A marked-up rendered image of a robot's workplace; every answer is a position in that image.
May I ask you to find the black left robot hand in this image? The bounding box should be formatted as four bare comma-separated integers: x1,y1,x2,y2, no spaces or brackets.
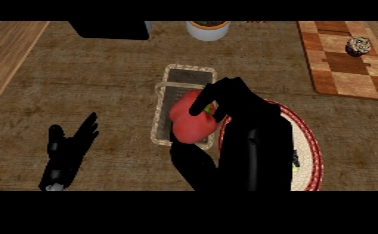
37,112,100,191

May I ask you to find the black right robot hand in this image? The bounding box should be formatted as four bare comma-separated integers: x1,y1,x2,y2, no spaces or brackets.
168,76,295,192

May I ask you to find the red bell pepper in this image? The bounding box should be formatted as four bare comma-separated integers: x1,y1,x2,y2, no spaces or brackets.
168,89,223,145

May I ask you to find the round red-rimmed placemat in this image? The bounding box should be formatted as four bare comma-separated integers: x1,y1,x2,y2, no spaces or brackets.
217,99,324,192

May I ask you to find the rectangular wicker basket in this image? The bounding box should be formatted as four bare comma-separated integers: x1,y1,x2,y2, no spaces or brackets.
149,63,218,151

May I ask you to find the checkered wooden cutting board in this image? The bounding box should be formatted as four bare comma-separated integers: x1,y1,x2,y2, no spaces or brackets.
296,21,378,100

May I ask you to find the white plant pot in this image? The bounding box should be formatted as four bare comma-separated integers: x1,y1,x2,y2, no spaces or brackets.
184,21,231,42

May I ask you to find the chocolate cupcake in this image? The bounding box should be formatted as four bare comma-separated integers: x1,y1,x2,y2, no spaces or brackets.
344,36,372,58

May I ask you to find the black appliance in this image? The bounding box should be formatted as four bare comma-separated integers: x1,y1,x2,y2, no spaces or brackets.
66,21,150,41

